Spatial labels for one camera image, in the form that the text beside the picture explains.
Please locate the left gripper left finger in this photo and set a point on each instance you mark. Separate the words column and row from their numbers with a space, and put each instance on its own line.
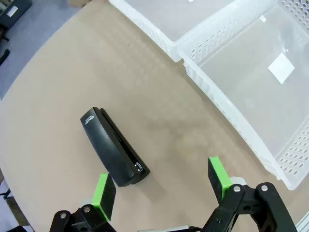
column 101, row 193

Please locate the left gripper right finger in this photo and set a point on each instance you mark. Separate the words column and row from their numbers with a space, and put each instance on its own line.
column 241, row 207

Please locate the black stapler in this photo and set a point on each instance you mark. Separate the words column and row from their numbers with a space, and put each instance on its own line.
column 108, row 145

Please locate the white perforated basket with sticker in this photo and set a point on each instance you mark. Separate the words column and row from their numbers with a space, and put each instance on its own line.
column 241, row 101

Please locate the white square sticker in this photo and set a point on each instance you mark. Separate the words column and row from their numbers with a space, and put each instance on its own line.
column 281, row 68

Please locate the white perforated plastic basket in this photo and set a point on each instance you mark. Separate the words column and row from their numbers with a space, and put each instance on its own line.
column 173, row 14

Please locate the dark box with white label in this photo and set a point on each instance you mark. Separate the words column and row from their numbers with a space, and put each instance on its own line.
column 14, row 12

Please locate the aluminium frame profile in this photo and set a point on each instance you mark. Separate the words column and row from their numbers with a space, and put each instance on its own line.
column 303, row 223

